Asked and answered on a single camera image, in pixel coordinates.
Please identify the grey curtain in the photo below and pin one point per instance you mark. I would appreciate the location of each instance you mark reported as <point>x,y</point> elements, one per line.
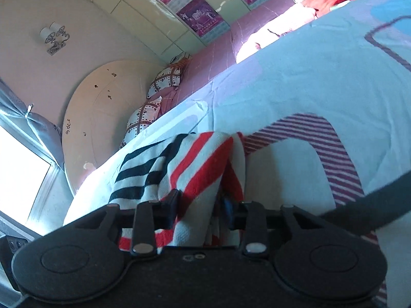
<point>29,122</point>

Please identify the twin shade wall lamp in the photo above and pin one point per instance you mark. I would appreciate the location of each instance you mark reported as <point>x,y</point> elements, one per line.
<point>54,38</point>

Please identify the red black white striped sweater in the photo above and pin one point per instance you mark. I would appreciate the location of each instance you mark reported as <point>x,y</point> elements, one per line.
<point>199,166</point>

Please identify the white red patterned pillow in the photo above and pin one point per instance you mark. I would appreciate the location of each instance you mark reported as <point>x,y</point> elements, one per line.
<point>143,118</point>
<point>165,80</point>

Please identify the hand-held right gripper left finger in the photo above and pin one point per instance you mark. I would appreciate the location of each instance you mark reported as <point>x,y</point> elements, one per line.
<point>174,207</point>

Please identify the bright window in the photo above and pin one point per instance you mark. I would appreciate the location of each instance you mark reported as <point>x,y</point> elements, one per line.
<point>19,176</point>

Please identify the beige round headboard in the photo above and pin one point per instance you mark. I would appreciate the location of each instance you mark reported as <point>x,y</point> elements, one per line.
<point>99,115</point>

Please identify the white blue patterned blanket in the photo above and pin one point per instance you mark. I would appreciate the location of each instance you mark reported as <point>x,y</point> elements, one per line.
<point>289,86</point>

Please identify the pale pink cloth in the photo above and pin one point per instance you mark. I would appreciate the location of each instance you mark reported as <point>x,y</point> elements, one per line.
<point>276,33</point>

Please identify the orange patterned cushion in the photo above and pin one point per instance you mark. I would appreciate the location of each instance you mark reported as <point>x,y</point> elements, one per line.
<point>181,60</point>

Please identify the red cloth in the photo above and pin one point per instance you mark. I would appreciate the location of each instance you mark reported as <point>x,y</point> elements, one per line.
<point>327,0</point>

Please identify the pink checked bedsheet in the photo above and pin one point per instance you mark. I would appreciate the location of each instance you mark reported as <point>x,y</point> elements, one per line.
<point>212,57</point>

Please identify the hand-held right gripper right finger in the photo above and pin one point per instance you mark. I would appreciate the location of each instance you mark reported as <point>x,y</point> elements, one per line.
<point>228,210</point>

